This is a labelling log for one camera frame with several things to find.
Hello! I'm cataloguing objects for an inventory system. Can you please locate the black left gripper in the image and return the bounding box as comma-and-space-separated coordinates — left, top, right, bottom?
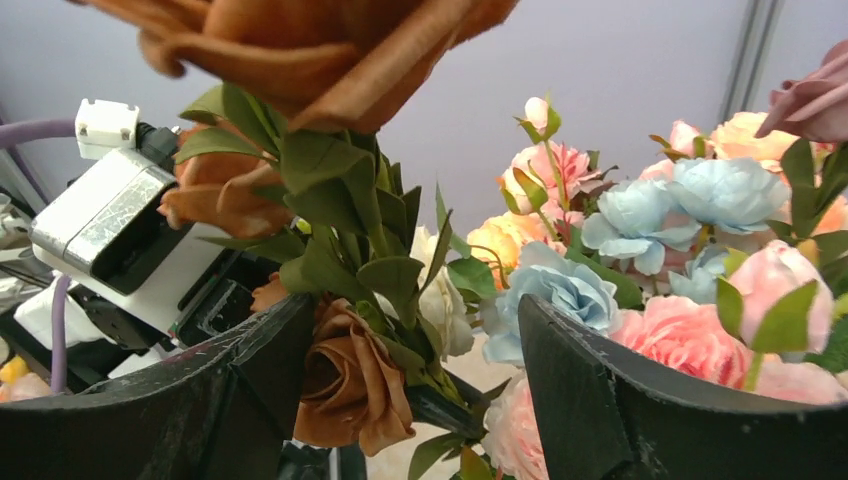
69, 249, 279, 352

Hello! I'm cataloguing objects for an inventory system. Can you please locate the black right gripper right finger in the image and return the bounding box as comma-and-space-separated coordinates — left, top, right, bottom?
518, 295, 847, 479

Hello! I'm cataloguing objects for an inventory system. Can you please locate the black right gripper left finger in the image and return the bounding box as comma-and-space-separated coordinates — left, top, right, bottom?
1, 295, 314, 479

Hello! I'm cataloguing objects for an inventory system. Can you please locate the brown small rose stem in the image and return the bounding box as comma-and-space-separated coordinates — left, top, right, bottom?
96, 1, 514, 456

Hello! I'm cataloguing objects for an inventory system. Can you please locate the colourful artificial flower bunch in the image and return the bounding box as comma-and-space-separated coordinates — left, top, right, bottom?
408, 42, 847, 479

